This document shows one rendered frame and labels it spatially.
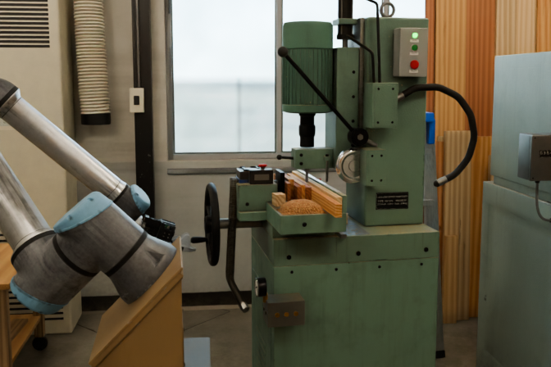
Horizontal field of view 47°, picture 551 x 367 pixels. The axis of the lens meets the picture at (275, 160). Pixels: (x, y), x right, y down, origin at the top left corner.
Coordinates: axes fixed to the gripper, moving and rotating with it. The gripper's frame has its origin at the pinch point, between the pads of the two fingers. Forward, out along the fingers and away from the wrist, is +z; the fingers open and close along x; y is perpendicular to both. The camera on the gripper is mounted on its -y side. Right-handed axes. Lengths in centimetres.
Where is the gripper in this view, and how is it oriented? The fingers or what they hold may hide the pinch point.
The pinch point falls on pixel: (192, 250)
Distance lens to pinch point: 231.0
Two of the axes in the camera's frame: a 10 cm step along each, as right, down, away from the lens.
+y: 3.3, -9.4, -0.5
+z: 9.2, 3.2, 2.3
